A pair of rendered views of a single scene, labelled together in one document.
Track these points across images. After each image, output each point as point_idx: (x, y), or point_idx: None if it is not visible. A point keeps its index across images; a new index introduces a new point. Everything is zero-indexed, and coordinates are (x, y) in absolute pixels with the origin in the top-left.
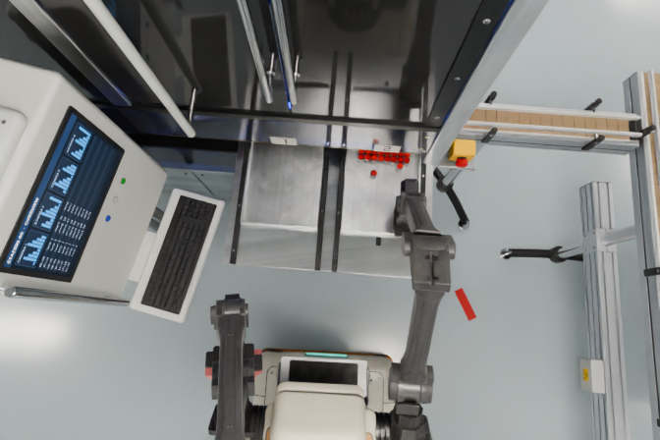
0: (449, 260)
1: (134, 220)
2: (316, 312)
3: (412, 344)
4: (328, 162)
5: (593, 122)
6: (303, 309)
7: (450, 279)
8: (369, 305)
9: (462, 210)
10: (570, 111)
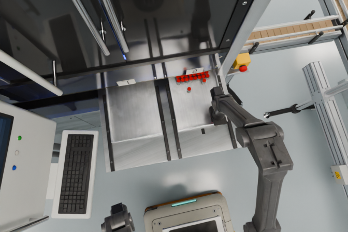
0: (284, 143)
1: (38, 160)
2: (171, 177)
3: (264, 212)
4: (158, 89)
5: (311, 25)
6: (163, 177)
7: (291, 159)
8: (200, 164)
9: (237, 97)
10: (297, 22)
